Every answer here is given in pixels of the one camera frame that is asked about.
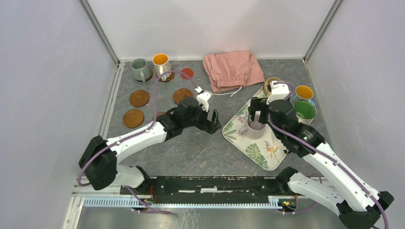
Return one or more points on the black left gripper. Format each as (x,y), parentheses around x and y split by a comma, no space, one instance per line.
(212,126)

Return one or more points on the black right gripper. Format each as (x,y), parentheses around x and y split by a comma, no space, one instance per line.
(258,104)

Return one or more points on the beige ceramic mug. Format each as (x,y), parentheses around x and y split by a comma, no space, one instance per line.
(267,86)

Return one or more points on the lilac ceramic mug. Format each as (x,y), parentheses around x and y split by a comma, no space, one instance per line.
(252,130)

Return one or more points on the floral leaf print tray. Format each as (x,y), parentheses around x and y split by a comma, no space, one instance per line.
(267,151)

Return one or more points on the dark brown wooden coaster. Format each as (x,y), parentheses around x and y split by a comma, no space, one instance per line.
(160,114)

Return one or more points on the white mug orange inside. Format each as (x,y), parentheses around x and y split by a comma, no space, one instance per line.
(161,64)

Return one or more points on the grey green ceramic mug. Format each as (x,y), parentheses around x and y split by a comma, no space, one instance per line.
(139,64)

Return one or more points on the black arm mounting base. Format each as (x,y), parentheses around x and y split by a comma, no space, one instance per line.
(213,189)

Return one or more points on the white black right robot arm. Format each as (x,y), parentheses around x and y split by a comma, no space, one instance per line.
(357,205)

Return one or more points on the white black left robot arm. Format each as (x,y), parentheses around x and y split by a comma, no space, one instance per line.
(100,162)

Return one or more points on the red round coaster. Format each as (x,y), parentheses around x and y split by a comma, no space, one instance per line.
(187,73)

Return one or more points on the blue butterfly mug orange inside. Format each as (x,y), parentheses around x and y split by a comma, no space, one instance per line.
(302,93)

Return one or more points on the floral mug green inside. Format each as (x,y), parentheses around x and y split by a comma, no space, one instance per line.
(305,112)

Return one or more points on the pink folded cloth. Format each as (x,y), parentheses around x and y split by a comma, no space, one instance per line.
(232,70)

